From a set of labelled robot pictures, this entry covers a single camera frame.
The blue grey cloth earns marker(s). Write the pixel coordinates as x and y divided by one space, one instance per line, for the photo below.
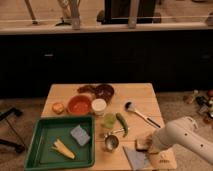
137 160

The brown felt eraser block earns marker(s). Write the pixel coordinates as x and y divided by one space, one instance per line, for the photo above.
143 142

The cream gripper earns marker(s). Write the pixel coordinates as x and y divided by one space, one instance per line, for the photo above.
153 149

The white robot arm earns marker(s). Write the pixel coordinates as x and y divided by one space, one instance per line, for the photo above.
181 131

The orange bowl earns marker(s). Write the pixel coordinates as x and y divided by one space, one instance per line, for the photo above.
79 105

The dark red plate piece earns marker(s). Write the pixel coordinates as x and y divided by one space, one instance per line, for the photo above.
86 89

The metal measuring cup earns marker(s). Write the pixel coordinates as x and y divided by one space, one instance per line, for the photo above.
111 140

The light green cup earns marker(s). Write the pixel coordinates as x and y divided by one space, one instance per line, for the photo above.
109 120

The green plastic tray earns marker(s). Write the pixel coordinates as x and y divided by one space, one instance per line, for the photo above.
41 155

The green pepper toy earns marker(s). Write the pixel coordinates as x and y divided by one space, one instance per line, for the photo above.
123 122

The dark purple bowl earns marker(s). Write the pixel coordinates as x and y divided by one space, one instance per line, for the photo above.
104 91

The yellow corn toy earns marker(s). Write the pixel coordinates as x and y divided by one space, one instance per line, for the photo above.
61 148

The blue sponge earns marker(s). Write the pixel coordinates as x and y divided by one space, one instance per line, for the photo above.
80 135

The white round container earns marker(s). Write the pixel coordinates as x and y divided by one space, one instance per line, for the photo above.
98 106

